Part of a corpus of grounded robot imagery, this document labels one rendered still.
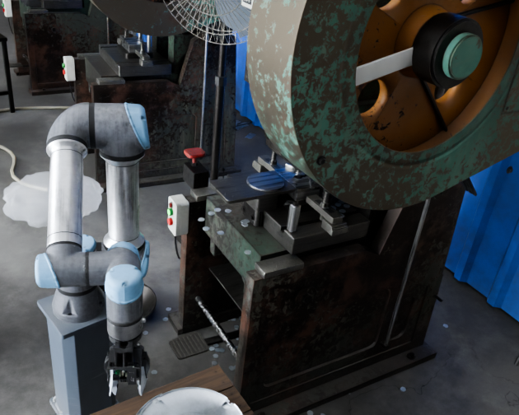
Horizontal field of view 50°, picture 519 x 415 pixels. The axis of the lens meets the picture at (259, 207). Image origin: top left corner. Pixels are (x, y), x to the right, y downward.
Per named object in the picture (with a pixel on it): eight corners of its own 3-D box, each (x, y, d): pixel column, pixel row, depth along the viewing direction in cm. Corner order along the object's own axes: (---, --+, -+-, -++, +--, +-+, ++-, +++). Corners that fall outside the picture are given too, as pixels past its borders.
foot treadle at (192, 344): (178, 369, 194) (179, 358, 192) (167, 350, 202) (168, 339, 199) (315, 324, 222) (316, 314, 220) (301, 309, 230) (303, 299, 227)
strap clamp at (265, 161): (274, 186, 194) (278, 160, 189) (251, 166, 206) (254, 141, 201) (289, 184, 197) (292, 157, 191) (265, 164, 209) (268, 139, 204)
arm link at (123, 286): (142, 259, 117) (144, 284, 110) (142, 300, 123) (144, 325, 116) (104, 261, 115) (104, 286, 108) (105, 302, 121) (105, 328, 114)
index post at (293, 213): (290, 232, 168) (294, 205, 164) (285, 227, 171) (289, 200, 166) (297, 230, 170) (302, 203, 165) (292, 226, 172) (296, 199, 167)
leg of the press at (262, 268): (239, 440, 185) (269, 208, 140) (224, 414, 194) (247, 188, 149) (435, 357, 229) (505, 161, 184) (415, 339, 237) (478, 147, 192)
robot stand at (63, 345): (72, 440, 179) (62, 336, 156) (49, 402, 190) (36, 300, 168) (124, 412, 190) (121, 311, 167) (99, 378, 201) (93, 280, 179)
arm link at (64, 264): (41, 91, 135) (31, 278, 112) (88, 92, 138) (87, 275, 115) (48, 120, 145) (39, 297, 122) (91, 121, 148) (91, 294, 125)
